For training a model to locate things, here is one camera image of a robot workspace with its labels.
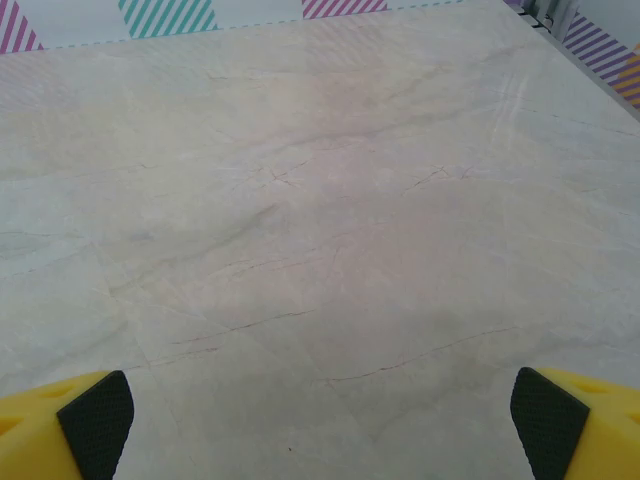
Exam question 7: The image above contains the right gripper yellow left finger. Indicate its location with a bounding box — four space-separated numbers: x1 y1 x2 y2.
0 369 136 480

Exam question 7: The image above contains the aluminium corner post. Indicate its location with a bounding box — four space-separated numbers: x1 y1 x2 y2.
519 0 584 39

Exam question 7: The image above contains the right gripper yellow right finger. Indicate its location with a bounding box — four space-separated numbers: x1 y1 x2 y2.
509 366 640 480

